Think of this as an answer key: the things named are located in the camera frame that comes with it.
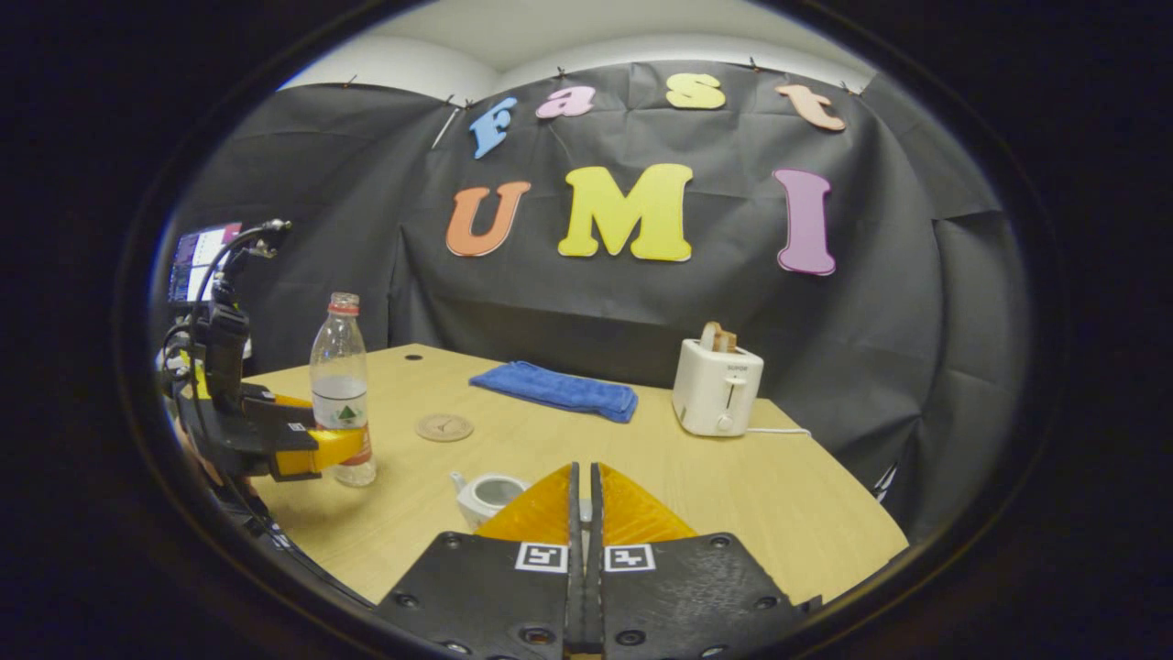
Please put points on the blue towel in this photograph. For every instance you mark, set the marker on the blue towel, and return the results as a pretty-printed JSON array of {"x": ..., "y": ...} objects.
[{"x": 559, "y": 391}]

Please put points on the toast slice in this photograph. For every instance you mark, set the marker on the toast slice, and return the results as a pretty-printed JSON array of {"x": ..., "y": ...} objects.
[{"x": 718, "y": 338}]

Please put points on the clear plastic water bottle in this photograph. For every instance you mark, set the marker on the clear plastic water bottle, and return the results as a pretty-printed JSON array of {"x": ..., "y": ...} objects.
[{"x": 340, "y": 385}]

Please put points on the black backdrop cloth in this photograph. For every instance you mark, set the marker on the black backdrop cloth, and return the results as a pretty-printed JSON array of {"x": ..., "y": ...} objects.
[{"x": 348, "y": 229}]

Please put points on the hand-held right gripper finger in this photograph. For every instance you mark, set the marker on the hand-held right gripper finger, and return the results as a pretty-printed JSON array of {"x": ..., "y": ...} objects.
[
  {"x": 575, "y": 522},
  {"x": 597, "y": 522}
]

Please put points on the white toaster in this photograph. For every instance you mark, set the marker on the white toaster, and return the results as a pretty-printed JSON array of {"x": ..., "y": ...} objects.
[{"x": 715, "y": 390}]

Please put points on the computer monitor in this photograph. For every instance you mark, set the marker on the computer monitor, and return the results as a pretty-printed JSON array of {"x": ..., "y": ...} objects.
[{"x": 194, "y": 257}]

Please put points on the white teacup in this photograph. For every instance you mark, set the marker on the white teacup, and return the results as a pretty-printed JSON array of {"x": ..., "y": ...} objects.
[{"x": 486, "y": 500}]

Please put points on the round wooden coaster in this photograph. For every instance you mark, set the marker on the round wooden coaster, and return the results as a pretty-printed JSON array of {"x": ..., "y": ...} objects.
[{"x": 444, "y": 427}]

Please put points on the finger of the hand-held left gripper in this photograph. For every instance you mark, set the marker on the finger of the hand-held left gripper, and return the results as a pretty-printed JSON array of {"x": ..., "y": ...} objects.
[
  {"x": 330, "y": 449},
  {"x": 275, "y": 411}
]

